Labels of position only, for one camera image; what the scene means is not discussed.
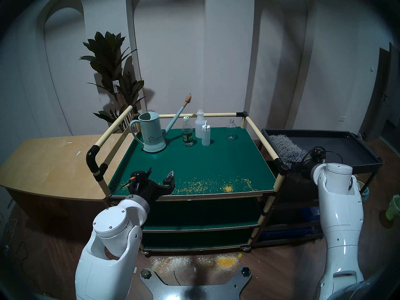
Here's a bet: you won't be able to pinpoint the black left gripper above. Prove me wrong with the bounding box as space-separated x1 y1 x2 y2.
128 167 175 204

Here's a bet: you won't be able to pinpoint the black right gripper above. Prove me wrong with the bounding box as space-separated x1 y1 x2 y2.
289 160 314 182

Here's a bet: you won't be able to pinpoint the grey fluffy duster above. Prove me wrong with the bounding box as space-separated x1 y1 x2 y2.
269 134 308 164

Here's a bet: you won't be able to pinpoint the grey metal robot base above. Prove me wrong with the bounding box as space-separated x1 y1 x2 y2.
140 267 253 300

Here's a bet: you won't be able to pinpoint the green three-tier shelf cart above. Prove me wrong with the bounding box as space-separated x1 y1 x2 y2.
86 104 289 256

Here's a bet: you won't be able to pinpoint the teal watering can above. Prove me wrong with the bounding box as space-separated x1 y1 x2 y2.
129 93 193 153

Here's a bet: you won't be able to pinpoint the green-label water bottle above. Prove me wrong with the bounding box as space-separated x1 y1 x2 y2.
182 116 194 147

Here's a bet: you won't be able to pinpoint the black utility cart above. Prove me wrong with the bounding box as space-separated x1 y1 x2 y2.
255 128 383 245

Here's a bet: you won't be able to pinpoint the white plastic bottle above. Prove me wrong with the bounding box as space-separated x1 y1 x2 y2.
195 109 206 139

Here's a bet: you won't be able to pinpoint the white bucket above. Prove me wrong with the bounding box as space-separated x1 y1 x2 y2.
356 179 370 203

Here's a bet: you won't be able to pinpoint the yellow crumbs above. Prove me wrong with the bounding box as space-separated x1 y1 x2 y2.
123 177 252 196

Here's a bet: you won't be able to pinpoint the clear glass bottle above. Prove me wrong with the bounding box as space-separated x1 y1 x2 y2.
226 119 237 141

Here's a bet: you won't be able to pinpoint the green waste bin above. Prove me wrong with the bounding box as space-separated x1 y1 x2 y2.
385 195 400 222

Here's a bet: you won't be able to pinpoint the light wooden table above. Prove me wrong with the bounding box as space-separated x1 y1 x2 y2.
0 133 135 240

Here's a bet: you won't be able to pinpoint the dark door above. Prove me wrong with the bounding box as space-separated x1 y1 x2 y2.
359 43 400 142

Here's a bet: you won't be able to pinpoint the dark green potted plant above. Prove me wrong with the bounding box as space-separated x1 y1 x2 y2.
79 31 147 133

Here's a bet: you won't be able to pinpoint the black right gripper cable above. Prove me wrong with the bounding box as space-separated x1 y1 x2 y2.
302 145 343 165

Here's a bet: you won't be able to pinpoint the floor cables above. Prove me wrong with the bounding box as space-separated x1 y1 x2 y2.
0 209 29 268

